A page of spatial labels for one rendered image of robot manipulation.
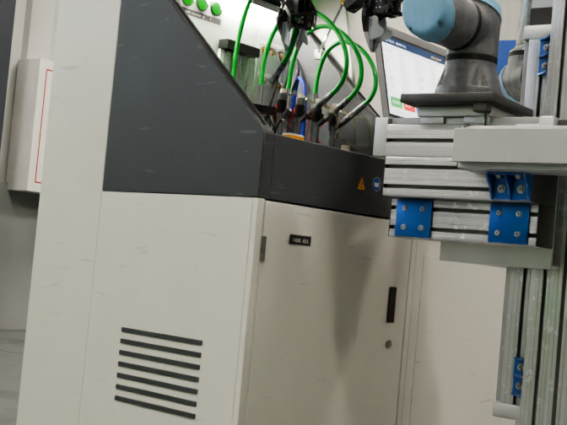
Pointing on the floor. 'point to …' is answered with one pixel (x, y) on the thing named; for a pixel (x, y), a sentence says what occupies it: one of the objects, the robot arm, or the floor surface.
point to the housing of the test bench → (68, 212)
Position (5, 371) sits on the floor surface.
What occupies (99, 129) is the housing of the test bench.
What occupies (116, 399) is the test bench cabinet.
